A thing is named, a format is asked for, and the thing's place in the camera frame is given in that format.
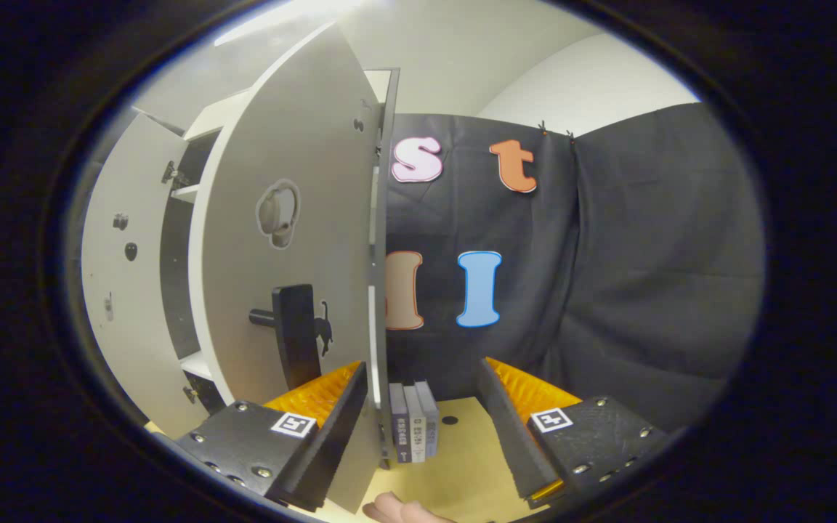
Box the white cabinet door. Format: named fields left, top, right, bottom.
left=188, top=20, right=390, bottom=515
left=81, top=113, right=234, bottom=440

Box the light grey book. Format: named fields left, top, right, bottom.
left=403, top=385, right=426, bottom=462

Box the dark purple book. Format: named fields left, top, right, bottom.
left=388, top=383, right=412, bottom=464

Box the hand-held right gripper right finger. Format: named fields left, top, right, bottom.
left=473, top=356, right=674, bottom=509

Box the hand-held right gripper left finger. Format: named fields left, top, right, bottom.
left=171, top=361, right=370, bottom=513

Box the black backdrop cloth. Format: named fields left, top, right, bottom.
left=382, top=102, right=767, bottom=437

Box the ceiling light panel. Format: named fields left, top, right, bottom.
left=214, top=0, right=368, bottom=46

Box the white shoe cabinet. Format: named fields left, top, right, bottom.
left=132, top=68, right=401, bottom=469

